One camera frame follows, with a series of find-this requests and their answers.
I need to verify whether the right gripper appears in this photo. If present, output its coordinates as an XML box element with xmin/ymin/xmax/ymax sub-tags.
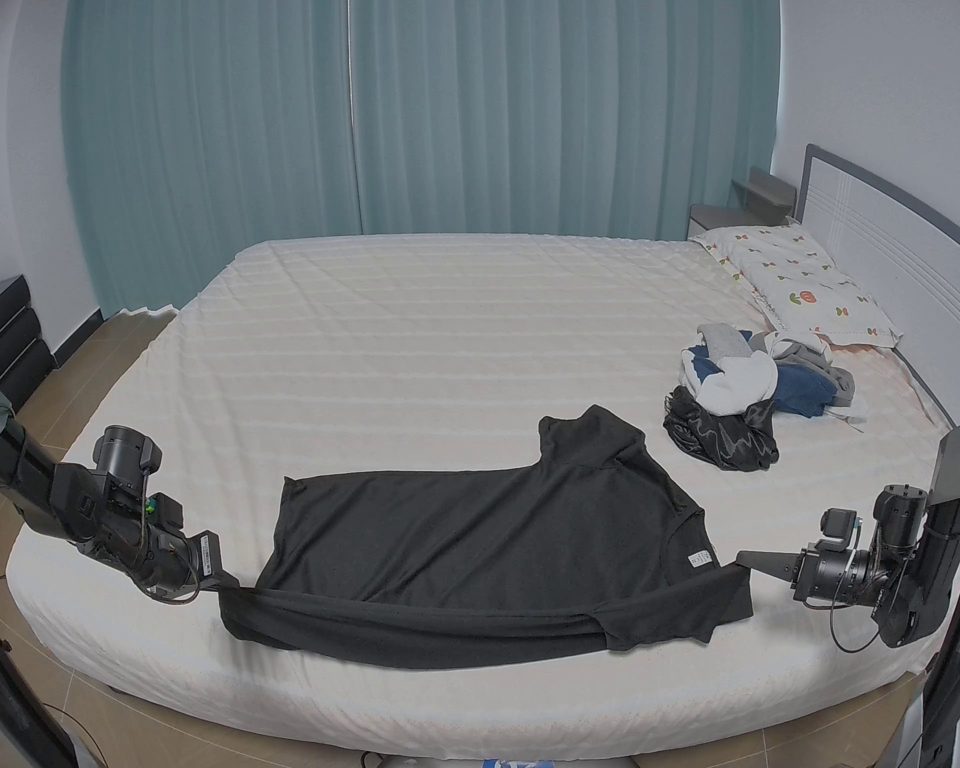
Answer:
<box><xmin>791</xmin><ymin>543</ymin><xmax>876</xmax><ymax>606</ymax></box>

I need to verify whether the black chest of drawers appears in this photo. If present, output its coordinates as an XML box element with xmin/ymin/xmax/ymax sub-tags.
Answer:
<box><xmin>0</xmin><ymin>273</ymin><xmax>58</xmax><ymax>407</ymax></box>

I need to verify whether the bed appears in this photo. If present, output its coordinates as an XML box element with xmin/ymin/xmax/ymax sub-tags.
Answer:
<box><xmin>3</xmin><ymin>142</ymin><xmax>960</xmax><ymax>756</ymax></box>

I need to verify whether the pile of clothes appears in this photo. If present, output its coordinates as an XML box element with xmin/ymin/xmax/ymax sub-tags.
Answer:
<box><xmin>678</xmin><ymin>322</ymin><xmax>868</xmax><ymax>433</ymax></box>

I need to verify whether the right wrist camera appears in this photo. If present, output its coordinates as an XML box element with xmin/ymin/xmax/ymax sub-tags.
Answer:
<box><xmin>820</xmin><ymin>507</ymin><xmax>861</xmax><ymax>549</ymax></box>

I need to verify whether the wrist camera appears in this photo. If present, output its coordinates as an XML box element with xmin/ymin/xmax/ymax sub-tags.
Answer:
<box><xmin>820</xmin><ymin>507</ymin><xmax>861</xmax><ymax>549</ymax></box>
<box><xmin>151</xmin><ymin>494</ymin><xmax>187</xmax><ymax>536</ymax></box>

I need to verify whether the black satin garment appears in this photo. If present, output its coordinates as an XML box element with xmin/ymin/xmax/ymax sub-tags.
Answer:
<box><xmin>663</xmin><ymin>386</ymin><xmax>782</xmax><ymax>473</ymax></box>

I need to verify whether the blue-green curtain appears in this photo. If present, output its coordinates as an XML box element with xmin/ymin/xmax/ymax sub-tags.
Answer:
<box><xmin>348</xmin><ymin>0</ymin><xmax>782</xmax><ymax>242</ymax></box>
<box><xmin>63</xmin><ymin>0</ymin><xmax>366</xmax><ymax>317</ymax></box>

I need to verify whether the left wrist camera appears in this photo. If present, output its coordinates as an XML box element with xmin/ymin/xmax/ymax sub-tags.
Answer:
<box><xmin>151</xmin><ymin>494</ymin><xmax>187</xmax><ymax>536</ymax></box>

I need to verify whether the grey bedside table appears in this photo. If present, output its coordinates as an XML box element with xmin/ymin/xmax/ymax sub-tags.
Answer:
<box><xmin>688</xmin><ymin>166</ymin><xmax>798</xmax><ymax>242</ymax></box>

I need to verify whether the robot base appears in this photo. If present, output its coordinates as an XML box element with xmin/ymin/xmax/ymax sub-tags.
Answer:
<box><xmin>397</xmin><ymin>753</ymin><xmax>601</xmax><ymax>768</ymax></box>

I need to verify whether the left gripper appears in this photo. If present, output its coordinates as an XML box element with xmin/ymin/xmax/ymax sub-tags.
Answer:
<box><xmin>141</xmin><ymin>530</ymin><xmax>225</xmax><ymax>602</ymax></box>

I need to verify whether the black cable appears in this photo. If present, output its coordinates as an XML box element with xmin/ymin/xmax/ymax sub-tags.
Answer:
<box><xmin>141</xmin><ymin>576</ymin><xmax>204</xmax><ymax>606</ymax></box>
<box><xmin>828</xmin><ymin>598</ymin><xmax>888</xmax><ymax>655</ymax></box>

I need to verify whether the black T-shirt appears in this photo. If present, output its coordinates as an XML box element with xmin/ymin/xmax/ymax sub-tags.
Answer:
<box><xmin>221</xmin><ymin>405</ymin><xmax>754</xmax><ymax>672</ymax></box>

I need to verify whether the white printed pillow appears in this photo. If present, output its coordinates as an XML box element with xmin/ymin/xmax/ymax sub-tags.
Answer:
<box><xmin>690</xmin><ymin>225</ymin><xmax>906</xmax><ymax>349</ymax></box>

